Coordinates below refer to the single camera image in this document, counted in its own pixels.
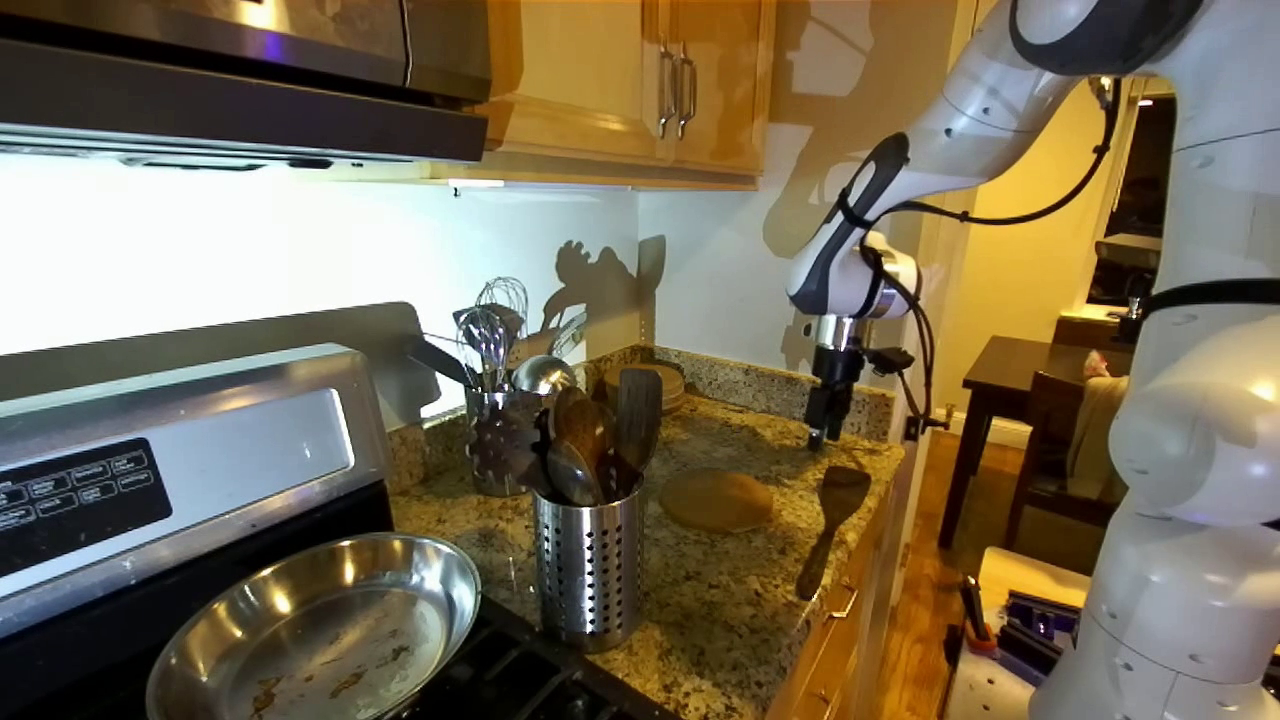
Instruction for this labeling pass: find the dark wooden spatula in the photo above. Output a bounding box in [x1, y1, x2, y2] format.
[791, 461, 877, 602]

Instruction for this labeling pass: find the stainless steel microwave hood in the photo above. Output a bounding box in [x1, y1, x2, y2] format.
[0, 0, 497, 164]

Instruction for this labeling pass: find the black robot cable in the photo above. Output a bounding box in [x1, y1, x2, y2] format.
[853, 77, 1132, 433]

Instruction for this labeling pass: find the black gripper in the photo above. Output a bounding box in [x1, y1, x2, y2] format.
[805, 338, 869, 451]

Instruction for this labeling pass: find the black slotted turner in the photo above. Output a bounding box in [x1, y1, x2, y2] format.
[612, 365, 668, 500]

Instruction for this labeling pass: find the dark metal spoon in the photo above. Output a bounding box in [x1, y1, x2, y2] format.
[538, 434, 599, 509]

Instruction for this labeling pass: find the wooden upper cabinet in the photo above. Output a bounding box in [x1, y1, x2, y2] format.
[479, 0, 785, 190]

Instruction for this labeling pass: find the stack of round wooden coasters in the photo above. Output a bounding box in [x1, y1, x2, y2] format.
[619, 353, 692, 420]

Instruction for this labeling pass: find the stainless steel gas stove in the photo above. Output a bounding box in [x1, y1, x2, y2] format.
[0, 295, 671, 720]

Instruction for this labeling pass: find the metal cabinet door handle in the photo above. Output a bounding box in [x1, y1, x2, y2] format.
[671, 44, 706, 140]
[653, 44, 682, 143]

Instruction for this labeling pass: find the wooden cabinet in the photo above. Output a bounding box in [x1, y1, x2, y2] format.
[764, 434, 940, 720]
[479, 0, 785, 190]

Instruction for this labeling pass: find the steel ladle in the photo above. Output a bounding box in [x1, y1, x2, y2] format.
[509, 349, 584, 403]

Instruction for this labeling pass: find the steel frying pan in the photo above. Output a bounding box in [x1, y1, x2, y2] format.
[139, 526, 487, 720]

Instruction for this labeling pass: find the perforated steel utensil holder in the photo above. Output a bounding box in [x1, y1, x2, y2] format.
[533, 481, 653, 642]

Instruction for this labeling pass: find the beige cushion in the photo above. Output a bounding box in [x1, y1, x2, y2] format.
[1061, 349, 1137, 509]

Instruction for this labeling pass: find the dark wooden side table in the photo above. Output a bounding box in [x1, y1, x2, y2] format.
[932, 331, 1074, 554]

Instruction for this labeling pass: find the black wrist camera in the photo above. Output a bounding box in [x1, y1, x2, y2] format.
[861, 338, 923, 380]

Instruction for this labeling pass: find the wooden lower cabinet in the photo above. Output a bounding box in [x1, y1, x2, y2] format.
[764, 434, 940, 720]

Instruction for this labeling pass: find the brown wooden spoon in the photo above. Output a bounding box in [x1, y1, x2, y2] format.
[551, 386, 619, 504]

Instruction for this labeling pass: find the wire whisk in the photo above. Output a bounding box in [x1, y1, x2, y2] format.
[470, 271, 538, 393]

